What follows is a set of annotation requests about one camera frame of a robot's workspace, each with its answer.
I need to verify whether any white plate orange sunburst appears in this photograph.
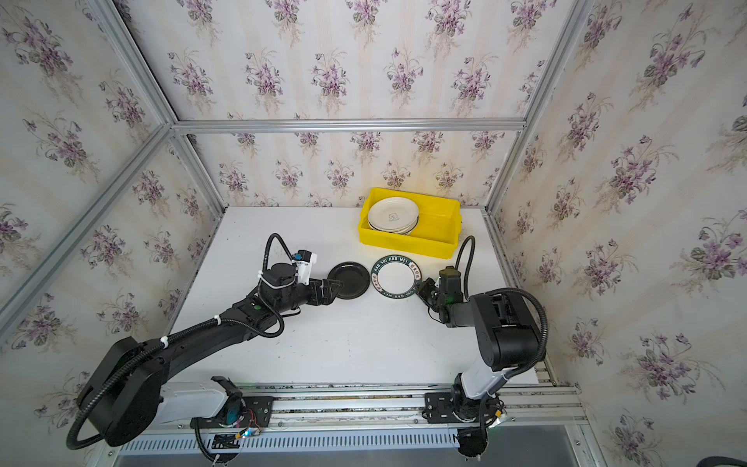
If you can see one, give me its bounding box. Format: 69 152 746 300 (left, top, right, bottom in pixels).
375 224 417 235

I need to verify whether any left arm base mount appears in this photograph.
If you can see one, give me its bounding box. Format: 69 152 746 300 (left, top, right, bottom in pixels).
190 377 275 466

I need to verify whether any black round plate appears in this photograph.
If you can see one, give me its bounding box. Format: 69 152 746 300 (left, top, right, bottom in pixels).
327 262 371 300

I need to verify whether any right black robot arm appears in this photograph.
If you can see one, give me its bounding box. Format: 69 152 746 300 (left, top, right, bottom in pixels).
416 235 550 423

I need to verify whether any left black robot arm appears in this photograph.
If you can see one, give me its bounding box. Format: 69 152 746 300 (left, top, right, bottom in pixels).
65 250 344 451

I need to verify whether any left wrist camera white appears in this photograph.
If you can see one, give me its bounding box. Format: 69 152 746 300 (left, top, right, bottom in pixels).
292 249 317 285

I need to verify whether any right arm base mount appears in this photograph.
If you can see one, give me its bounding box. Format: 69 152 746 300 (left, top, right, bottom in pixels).
421 374 506 458

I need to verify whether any cream plate bear drawing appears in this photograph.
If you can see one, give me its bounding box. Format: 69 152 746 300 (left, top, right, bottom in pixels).
367 197 419 230

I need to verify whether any yellow plastic bin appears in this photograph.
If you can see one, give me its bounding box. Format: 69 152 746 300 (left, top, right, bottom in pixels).
358 188 462 259

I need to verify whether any white plate green text rim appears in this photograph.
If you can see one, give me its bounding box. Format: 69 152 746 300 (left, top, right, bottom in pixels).
370 254 422 300

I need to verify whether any aluminium frame post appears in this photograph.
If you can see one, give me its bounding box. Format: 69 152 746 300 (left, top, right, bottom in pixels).
1 1 218 354
484 0 596 215

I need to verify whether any aluminium frame post right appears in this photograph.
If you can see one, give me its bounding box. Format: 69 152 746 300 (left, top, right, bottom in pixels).
484 0 596 215

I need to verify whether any aluminium frame post left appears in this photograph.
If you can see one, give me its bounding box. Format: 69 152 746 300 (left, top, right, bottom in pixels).
1 1 218 354

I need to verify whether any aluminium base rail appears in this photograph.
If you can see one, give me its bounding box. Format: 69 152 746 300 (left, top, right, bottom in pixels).
104 383 605 466

